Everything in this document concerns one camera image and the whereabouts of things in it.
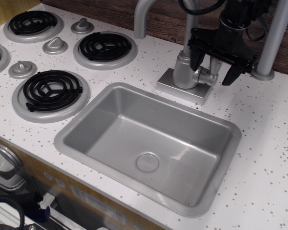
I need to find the silver toy faucet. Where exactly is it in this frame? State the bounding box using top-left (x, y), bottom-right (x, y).
top-left (134, 0), bottom-right (213, 105)

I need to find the silver faucet lever handle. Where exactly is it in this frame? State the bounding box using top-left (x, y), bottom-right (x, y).
top-left (192, 57), bottom-right (223, 87)

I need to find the grey toy sink basin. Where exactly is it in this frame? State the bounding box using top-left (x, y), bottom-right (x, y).
top-left (54, 82), bottom-right (242, 218)

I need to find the silver stove knob lower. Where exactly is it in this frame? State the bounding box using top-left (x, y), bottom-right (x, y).
top-left (8, 61), bottom-right (37, 79)

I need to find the silver stove knob middle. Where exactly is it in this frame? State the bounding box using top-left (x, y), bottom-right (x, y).
top-left (42, 37), bottom-right (68, 55)

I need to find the silver oven dial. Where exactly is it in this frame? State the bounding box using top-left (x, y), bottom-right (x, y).
top-left (0, 144), bottom-right (23, 179)

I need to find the grey vertical support pole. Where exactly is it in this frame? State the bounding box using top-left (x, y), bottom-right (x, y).
top-left (251, 0), bottom-right (288, 81)

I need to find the blue black clamp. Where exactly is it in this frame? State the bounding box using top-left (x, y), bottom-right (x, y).
top-left (24, 192), bottom-right (50, 223)

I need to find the silver stove knob top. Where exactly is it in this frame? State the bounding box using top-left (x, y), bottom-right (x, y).
top-left (71, 18), bottom-right (94, 35)

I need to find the silver stove knob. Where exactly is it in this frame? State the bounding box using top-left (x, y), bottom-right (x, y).
top-left (8, 61), bottom-right (37, 79)
top-left (42, 37), bottom-right (68, 55)
top-left (71, 18), bottom-right (94, 35)

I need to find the front right black burner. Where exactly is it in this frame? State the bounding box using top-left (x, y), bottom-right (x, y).
top-left (12, 70), bottom-right (90, 123)

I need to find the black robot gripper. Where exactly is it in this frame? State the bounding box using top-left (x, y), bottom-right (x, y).
top-left (188, 14), bottom-right (258, 85)

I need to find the back left black burner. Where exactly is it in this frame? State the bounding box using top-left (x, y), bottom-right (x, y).
top-left (3, 11), bottom-right (64, 44)

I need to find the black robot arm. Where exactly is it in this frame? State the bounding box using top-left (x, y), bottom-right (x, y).
top-left (188, 0), bottom-right (259, 86)

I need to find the back right black burner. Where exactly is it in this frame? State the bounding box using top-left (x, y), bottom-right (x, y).
top-left (73, 32), bottom-right (137, 70)

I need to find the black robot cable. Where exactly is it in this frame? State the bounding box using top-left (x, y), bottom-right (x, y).
top-left (177, 0), bottom-right (225, 15)

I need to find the black braided cable lower left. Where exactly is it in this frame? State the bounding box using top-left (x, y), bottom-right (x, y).
top-left (0, 194), bottom-right (24, 227)

